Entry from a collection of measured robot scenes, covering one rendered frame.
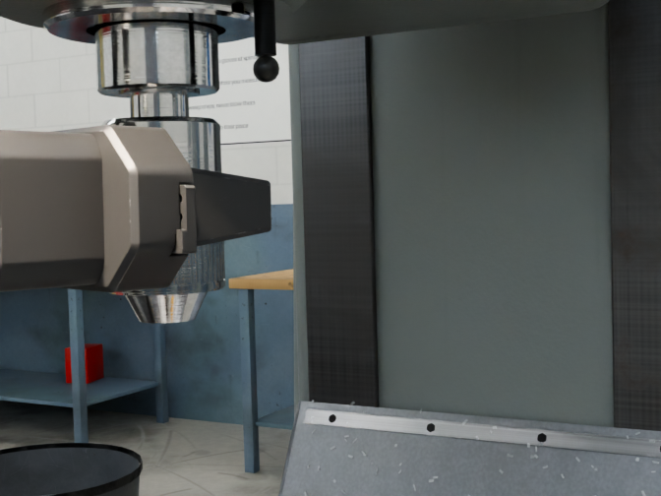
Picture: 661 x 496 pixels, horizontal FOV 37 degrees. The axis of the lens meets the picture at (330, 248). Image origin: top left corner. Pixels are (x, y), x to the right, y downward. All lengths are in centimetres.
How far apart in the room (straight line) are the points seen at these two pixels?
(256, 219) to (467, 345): 38
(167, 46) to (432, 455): 45
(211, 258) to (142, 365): 554
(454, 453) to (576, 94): 27
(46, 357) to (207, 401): 121
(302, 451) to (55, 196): 50
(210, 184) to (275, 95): 495
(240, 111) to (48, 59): 142
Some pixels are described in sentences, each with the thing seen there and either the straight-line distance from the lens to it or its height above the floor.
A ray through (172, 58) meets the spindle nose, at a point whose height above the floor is 129.
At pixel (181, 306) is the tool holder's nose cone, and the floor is 120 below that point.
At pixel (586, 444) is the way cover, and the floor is 106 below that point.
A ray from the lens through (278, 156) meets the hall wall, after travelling 530.
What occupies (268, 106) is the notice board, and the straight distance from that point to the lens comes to 535.
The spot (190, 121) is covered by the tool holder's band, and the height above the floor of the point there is 127.
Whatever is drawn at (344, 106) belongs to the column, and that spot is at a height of 131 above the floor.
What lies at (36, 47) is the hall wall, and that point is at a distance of 642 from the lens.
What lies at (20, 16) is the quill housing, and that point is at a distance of 41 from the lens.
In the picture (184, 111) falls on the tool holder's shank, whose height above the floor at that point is 127.
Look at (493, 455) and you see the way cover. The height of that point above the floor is 105.
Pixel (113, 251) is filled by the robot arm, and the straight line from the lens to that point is 33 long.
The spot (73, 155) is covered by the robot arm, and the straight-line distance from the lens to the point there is 33.
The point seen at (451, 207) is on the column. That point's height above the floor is 123.
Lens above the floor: 124
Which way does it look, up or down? 3 degrees down
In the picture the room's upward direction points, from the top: 2 degrees counter-clockwise
